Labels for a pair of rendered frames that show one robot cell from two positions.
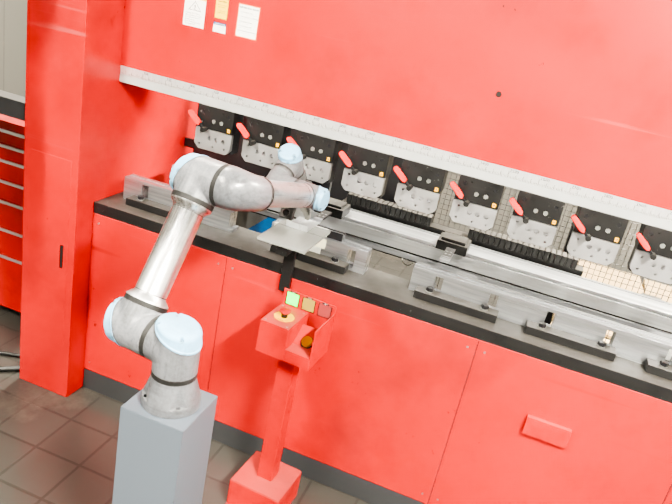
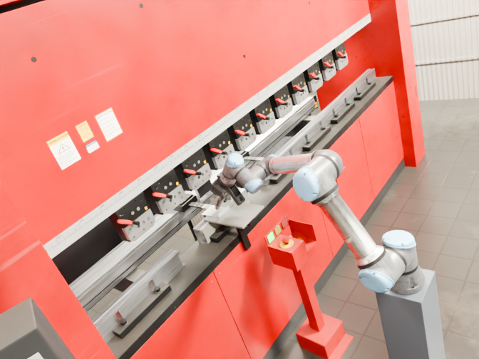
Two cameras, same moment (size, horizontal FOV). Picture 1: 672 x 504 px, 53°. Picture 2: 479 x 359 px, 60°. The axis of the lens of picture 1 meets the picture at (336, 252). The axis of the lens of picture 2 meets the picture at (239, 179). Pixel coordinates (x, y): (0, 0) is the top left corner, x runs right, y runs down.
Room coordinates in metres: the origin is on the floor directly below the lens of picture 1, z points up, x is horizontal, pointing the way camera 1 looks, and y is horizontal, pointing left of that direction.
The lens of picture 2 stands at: (1.20, 1.64, 2.05)
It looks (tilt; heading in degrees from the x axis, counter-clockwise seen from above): 26 degrees down; 302
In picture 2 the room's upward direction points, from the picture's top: 19 degrees counter-clockwise
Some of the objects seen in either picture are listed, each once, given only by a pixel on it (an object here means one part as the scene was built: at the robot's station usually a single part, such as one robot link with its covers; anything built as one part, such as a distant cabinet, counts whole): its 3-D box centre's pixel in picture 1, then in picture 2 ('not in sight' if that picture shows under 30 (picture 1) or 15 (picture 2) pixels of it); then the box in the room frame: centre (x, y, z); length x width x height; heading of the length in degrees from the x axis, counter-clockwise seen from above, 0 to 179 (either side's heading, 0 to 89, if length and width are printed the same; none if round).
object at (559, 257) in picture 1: (522, 246); not in sight; (2.56, -0.73, 1.02); 0.44 x 0.06 x 0.04; 75
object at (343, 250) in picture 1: (319, 245); (223, 214); (2.36, 0.06, 0.92); 0.39 x 0.06 x 0.10; 75
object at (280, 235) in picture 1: (295, 234); (233, 213); (2.23, 0.16, 1.00); 0.26 x 0.18 x 0.01; 165
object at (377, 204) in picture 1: (389, 208); not in sight; (2.71, -0.18, 1.02); 0.37 x 0.06 x 0.04; 75
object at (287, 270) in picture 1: (285, 266); (245, 232); (2.19, 0.17, 0.88); 0.14 x 0.04 x 0.22; 165
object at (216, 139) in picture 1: (219, 128); (131, 216); (2.48, 0.53, 1.26); 0.15 x 0.09 x 0.17; 75
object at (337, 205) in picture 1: (326, 211); (192, 203); (2.52, 0.07, 1.01); 0.26 x 0.12 x 0.05; 165
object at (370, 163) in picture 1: (367, 170); (217, 149); (2.33, -0.05, 1.26); 0.15 x 0.09 x 0.17; 75
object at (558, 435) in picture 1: (546, 431); (341, 176); (1.96, -0.83, 0.58); 0.15 x 0.02 x 0.07; 75
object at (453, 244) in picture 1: (450, 248); (246, 157); (2.39, -0.42, 1.01); 0.26 x 0.12 x 0.05; 165
